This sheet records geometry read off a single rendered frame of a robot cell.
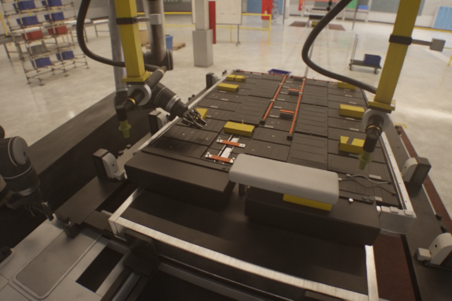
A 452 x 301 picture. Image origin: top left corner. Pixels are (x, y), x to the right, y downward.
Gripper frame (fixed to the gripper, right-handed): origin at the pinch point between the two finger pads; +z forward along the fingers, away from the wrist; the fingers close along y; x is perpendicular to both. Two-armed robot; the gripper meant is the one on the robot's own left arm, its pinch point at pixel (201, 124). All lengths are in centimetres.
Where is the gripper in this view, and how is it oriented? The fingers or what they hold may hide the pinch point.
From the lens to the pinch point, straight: 128.8
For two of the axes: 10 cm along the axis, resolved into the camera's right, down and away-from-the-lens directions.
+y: 3.4, -4.7, 8.1
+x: -4.7, 6.6, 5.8
